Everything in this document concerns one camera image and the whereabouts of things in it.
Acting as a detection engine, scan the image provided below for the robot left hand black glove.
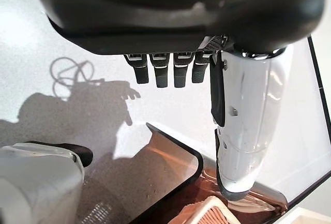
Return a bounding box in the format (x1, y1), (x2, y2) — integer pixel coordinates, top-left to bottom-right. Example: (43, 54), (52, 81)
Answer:
(28, 0), (326, 202)

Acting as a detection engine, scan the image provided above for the dark brown wooden stand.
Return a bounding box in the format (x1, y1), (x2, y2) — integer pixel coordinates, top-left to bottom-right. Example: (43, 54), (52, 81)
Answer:
(129, 122), (289, 224)

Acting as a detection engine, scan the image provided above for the silver robot left leg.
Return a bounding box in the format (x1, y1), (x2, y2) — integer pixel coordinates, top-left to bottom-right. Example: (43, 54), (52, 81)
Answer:
(0, 141), (94, 224)

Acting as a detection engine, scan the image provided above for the rectangular wicker laundry tray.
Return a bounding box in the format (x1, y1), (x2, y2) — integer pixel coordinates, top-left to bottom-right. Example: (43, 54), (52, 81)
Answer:
(178, 195), (249, 224)

